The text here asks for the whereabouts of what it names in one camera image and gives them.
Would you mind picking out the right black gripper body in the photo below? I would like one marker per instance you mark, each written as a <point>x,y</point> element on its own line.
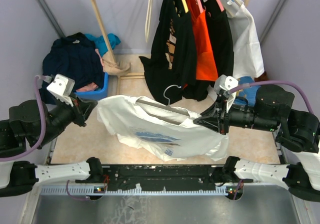
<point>223,116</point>

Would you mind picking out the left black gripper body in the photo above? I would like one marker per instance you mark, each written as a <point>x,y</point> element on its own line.
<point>74,114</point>

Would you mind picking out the white t shirt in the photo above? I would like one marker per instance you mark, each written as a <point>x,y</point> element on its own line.
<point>141,122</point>

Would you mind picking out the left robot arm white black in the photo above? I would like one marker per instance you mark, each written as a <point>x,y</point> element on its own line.
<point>31,126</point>

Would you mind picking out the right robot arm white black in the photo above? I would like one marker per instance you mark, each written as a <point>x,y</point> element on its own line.
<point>297,131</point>

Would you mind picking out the orange hanging shirt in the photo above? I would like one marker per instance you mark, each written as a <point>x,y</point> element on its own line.
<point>206,71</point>

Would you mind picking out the white hanging shirt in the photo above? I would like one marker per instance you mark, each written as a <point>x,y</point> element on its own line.
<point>248,60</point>

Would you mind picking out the black printed hanging shirt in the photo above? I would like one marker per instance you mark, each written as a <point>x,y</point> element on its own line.
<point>172,65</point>

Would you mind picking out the beige hanger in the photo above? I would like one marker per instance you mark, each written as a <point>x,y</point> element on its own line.
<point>148,20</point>

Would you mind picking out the blue plastic basket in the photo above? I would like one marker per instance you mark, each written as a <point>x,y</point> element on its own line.
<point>97,94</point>

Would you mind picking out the pink garment in basket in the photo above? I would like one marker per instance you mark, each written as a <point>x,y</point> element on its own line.
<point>88,88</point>

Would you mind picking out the blue yellow printed garment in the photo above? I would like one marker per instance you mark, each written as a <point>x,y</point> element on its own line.
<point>249,93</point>

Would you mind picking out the beige garment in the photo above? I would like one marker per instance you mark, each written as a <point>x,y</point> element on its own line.
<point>114,68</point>

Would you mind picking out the navy blue garment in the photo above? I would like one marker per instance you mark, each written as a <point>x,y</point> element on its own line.
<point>75,57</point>

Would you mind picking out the brown garment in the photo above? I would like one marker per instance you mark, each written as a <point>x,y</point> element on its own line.
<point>263,77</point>

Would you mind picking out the teal garment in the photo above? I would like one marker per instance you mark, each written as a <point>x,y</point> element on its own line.
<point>100,42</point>

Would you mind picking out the wooden clothes rack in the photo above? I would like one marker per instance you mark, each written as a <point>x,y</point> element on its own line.
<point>104,33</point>

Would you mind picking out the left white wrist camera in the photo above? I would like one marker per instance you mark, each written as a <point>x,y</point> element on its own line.
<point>61,88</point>

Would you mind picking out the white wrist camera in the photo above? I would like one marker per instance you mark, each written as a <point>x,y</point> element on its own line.
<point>61,88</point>
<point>225,84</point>

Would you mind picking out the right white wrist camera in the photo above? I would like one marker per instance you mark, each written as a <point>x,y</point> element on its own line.
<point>225,84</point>

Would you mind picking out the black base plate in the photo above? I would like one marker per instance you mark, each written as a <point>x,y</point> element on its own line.
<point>162,177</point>

